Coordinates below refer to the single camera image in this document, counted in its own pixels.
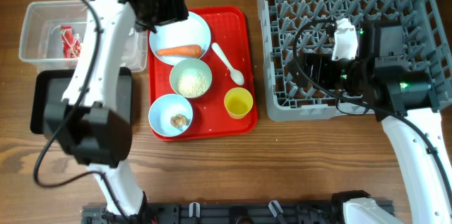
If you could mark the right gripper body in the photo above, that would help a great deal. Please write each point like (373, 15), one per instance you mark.
(304, 72)

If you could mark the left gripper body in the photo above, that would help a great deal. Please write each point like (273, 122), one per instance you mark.
(164, 9)

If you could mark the light blue plate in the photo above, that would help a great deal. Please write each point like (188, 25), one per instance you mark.
(192, 31)

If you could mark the orange carrot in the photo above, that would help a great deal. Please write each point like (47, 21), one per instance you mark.
(192, 51)

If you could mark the green bowl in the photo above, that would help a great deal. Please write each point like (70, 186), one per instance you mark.
(186, 65)

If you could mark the white rice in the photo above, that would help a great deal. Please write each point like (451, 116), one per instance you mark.
(192, 83)

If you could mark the yellow plastic cup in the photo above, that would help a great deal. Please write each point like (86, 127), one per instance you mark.
(238, 102)

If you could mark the red snack wrapper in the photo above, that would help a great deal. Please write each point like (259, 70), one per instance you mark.
(71, 42)

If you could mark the light blue small bowl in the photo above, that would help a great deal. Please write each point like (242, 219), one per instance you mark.
(166, 107)

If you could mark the brown food scrap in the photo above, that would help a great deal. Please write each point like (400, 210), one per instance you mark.
(179, 120)

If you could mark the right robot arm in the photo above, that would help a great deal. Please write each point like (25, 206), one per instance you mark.
(368, 68)

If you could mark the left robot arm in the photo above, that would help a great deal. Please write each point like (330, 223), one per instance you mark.
(86, 123)

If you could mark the grey dishwasher rack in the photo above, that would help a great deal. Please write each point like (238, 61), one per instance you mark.
(283, 27)

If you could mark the black waste tray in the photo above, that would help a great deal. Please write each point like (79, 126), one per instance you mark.
(50, 86)

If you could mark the white plastic spoon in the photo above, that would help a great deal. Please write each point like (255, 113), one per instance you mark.
(236, 75)

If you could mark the red serving tray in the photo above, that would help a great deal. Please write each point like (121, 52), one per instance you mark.
(228, 28)

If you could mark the clear plastic bin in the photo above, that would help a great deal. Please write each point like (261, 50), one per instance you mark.
(41, 42)

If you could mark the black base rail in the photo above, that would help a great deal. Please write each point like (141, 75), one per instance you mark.
(304, 212)

